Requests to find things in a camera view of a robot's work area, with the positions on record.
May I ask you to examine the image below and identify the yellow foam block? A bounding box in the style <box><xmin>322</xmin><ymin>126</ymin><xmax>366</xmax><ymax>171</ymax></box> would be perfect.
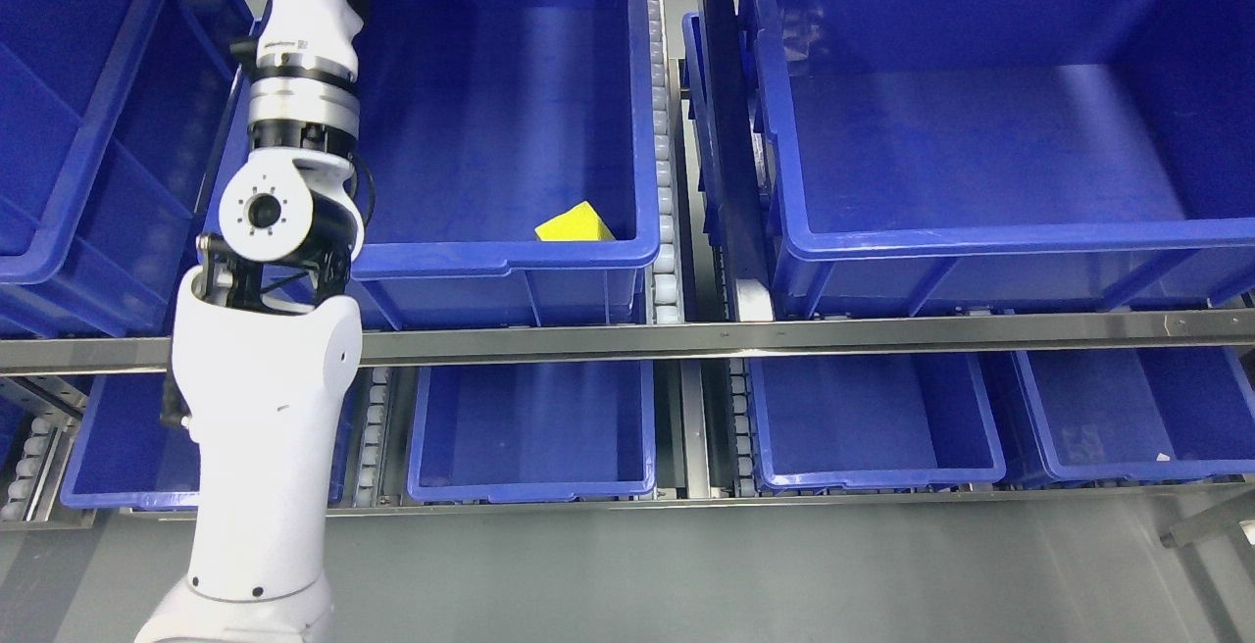
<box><xmin>533</xmin><ymin>201</ymin><xmax>616</xmax><ymax>244</ymax></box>

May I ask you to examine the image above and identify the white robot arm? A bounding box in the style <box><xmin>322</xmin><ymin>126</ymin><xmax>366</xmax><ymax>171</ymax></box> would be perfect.
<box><xmin>137</xmin><ymin>35</ymin><xmax>364</xmax><ymax>642</ymax></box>

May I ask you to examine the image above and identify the metal shelf rack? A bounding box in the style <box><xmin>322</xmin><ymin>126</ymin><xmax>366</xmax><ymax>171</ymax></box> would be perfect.
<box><xmin>0</xmin><ymin>0</ymin><xmax>1255</xmax><ymax>531</ymax></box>

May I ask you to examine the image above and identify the blue plastic bin left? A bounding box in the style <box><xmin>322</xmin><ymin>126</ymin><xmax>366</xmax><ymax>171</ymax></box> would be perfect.
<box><xmin>1</xmin><ymin>0</ymin><xmax>255</xmax><ymax>338</ymax></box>

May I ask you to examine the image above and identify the blue plastic bin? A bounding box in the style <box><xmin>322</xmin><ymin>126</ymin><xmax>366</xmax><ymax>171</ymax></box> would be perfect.
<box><xmin>1</xmin><ymin>0</ymin><xmax>255</xmax><ymax>338</ymax></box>
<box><xmin>985</xmin><ymin>345</ymin><xmax>1254</xmax><ymax>489</ymax></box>

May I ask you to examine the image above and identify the blue bin middle left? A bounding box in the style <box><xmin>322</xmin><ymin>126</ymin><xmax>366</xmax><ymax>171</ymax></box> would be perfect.
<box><xmin>201</xmin><ymin>0</ymin><xmax>663</xmax><ymax>332</ymax></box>

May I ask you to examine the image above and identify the blue bin lower centre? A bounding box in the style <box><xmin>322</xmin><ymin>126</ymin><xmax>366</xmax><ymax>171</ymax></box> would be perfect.
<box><xmin>407</xmin><ymin>360</ymin><xmax>656</xmax><ymax>504</ymax></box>

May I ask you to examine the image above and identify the blue bin far left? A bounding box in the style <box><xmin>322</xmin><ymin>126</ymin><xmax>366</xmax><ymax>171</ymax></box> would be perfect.
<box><xmin>60</xmin><ymin>373</ymin><xmax>354</xmax><ymax>522</ymax></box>

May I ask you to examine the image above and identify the blue bin lower right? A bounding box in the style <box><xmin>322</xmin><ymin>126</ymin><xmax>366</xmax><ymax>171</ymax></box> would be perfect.
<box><xmin>747</xmin><ymin>353</ymin><xmax>1007</xmax><ymax>492</ymax></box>

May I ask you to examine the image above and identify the blue bin middle right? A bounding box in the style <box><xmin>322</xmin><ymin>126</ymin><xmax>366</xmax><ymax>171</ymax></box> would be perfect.
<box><xmin>747</xmin><ymin>0</ymin><xmax>1254</xmax><ymax>319</ymax></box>

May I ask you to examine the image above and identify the blue plastic bin right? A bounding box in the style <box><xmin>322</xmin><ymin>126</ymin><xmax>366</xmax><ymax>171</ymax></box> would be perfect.
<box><xmin>985</xmin><ymin>345</ymin><xmax>1254</xmax><ymax>489</ymax></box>

